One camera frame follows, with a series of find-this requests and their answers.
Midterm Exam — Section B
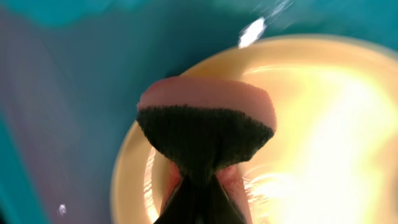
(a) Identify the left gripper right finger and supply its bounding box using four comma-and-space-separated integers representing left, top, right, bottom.
198, 175, 246, 224

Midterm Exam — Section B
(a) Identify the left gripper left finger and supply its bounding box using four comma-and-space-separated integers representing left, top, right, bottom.
154, 177, 198, 224

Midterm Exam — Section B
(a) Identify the green and pink sponge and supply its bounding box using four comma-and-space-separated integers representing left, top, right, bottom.
136, 76, 277, 223

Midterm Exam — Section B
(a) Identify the yellow-green plate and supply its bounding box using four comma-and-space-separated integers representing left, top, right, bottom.
111, 35, 397, 223

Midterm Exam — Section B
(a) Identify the teal plastic tray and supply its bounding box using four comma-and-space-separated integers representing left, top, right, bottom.
1, 0, 397, 223

